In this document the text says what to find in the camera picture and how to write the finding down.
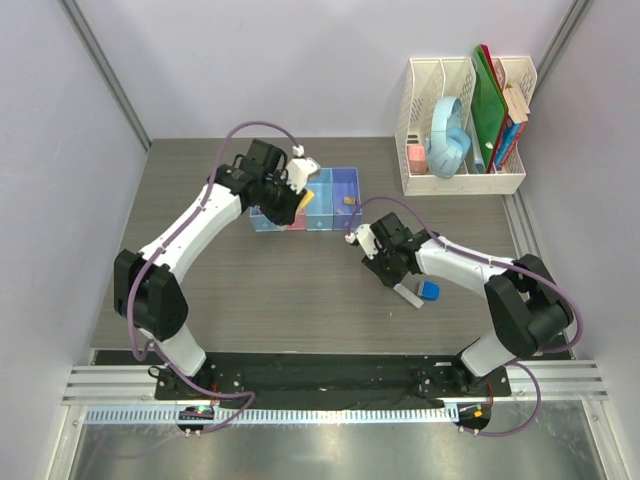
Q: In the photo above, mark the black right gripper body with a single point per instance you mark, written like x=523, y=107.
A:
x=385, y=267

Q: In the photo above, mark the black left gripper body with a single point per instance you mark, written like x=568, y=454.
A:
x=279, y=200

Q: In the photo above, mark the blue capped highlighter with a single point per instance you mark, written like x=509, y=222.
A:
x=409, y=296

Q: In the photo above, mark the yellow highlighter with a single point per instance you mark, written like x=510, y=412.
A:
x=306, y=199

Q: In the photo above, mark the blue pencil sharpener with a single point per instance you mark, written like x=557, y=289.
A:
x=428, y=291

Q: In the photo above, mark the blue pink drawer organizer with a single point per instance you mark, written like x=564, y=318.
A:
x=326, y=212

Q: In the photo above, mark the pink cube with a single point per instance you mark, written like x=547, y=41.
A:
x=417, y=159

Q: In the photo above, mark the light blue headphones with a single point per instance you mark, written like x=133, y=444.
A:
x=449, y=143

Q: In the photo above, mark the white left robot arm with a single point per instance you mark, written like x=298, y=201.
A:
x=147, y=283

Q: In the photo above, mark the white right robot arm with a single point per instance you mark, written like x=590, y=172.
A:
x=526, y=308

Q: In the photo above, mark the white mesh file organizer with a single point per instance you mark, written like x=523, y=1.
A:
x=478, y=81

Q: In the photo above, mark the red folder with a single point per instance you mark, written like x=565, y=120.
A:
x=497, y=105

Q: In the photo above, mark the green folder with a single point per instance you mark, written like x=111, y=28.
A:
x=485, y=110

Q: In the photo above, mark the books in organizer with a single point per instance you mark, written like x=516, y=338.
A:
x=516, y=120

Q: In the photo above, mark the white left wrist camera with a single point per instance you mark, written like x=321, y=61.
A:
x=298, y=172

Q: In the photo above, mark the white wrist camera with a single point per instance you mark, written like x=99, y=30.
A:
x=364, y=238
x=298, y=172

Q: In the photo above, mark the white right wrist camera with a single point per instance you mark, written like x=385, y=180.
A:
x=364, y=238

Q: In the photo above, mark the white slotted cable duct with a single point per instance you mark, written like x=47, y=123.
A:
x=182, y=415

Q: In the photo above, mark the aluminium rail frame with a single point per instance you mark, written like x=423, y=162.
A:
x=552, y=378

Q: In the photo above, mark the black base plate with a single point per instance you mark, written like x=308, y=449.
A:
x=304, y=377

